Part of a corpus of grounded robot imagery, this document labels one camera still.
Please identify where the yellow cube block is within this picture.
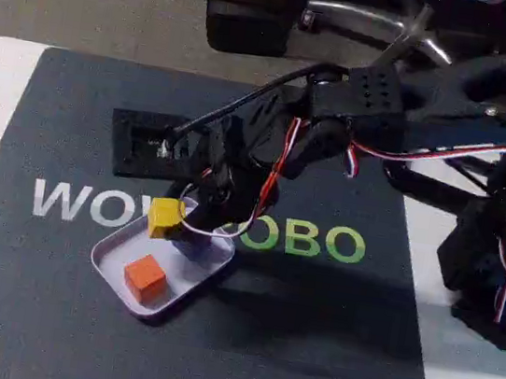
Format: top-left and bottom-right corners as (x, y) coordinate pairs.
(144, 194), (190, 244)

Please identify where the orange cube block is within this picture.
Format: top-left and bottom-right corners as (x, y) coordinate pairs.
(119, 250), (171, 307)

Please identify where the white rectangular metal tray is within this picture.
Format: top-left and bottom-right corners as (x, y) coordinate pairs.
(81, 184), (243, 336)

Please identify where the black box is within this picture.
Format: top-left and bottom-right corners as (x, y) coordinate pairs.
(196, 0), (310, 63)

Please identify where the black mat with WOWROBO print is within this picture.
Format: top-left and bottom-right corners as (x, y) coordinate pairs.
(0, 39), (481, 379)

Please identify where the chrome office chair base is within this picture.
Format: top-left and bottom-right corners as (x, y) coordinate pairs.
(300, 0), (461, 67)

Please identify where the red white black servo wire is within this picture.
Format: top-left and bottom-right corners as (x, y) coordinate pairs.
(248, 112), (304, 227)
(340, 121), (506, 201)

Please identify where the black camera cable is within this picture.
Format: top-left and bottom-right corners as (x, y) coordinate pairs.
(158, 41), (352, 184)

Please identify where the black square wrist camera mount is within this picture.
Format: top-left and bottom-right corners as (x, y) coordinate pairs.
(105, 105), (212, 189)

